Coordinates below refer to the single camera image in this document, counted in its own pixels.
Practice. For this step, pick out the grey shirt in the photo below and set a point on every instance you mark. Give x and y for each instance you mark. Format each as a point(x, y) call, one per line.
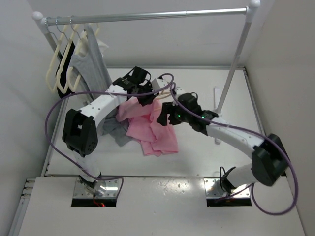
point(95, 77)

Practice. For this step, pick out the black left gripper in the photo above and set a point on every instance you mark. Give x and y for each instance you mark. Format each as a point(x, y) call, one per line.
point(148, 100)

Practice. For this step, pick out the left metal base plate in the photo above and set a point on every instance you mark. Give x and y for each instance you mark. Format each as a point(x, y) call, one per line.
point(103, 188)

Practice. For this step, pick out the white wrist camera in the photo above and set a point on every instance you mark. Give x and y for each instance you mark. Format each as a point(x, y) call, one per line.
point(178, 92)
point(159, 85)

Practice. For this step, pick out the cream hanger with black garment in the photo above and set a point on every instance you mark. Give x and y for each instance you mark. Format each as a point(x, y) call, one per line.
point(68, 53)

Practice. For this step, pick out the cream hanger far left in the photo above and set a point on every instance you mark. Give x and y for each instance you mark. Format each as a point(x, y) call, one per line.
point(57, 55)

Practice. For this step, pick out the metal base plate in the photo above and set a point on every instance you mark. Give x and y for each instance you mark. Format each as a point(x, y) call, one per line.
point(213, 190)
point(103, 188)

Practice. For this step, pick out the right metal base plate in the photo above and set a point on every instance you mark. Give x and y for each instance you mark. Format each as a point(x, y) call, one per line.
point(213, 190)

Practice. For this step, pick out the white clothes rack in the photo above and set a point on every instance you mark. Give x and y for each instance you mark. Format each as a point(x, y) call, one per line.
point(248, 11)

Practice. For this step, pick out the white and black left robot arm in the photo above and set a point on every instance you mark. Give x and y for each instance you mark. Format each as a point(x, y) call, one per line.
point(80, 127)

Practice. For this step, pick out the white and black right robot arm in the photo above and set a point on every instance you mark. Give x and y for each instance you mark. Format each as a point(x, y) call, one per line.
point(266, 154)

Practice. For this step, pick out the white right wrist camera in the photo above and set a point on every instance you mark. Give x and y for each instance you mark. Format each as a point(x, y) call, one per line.
point(178, 92)

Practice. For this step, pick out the beige plastic hanger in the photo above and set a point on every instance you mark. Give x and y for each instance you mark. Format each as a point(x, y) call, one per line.
point(163, 94)

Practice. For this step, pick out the cream hanger with grey shirt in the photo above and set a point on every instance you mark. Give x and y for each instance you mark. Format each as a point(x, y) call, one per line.
point(69, 73)

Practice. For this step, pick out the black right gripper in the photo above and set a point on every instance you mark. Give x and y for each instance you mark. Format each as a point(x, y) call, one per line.
point(168, 108)

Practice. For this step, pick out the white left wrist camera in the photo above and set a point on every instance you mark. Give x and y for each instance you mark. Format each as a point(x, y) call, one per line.
point(159, 85)

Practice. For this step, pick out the pink t shirt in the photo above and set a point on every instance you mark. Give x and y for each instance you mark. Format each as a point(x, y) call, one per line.
point(154, 138)

